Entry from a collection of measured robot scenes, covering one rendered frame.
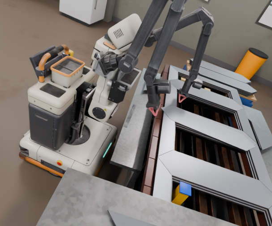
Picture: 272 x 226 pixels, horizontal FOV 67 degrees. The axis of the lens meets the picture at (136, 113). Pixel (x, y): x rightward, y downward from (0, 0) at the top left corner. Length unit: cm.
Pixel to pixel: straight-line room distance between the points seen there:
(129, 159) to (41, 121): 69
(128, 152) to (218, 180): 56
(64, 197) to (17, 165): 137
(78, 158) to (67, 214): 107
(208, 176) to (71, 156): 105
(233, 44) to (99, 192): 484
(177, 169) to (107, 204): 56
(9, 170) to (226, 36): 467
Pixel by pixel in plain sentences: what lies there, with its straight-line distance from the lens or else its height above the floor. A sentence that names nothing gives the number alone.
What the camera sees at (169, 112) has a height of 85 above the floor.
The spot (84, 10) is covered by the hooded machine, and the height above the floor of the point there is 30.
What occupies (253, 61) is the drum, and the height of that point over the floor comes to 50.
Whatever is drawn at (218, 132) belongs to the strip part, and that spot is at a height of 85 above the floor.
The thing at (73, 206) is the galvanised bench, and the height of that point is 105.
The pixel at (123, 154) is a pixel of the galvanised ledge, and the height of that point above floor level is 68.
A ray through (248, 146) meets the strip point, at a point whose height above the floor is 85.
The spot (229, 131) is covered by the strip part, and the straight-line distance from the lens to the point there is 170.
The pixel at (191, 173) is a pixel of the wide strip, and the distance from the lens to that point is 123.
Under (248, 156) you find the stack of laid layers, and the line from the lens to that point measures 165.
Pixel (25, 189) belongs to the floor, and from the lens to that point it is 196.
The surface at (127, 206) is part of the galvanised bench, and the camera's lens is 77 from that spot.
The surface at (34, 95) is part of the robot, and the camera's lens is 149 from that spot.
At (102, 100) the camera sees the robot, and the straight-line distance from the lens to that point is 141.
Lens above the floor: 173
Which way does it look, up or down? 39 degrees down
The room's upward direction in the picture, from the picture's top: 21 degrees clockwise
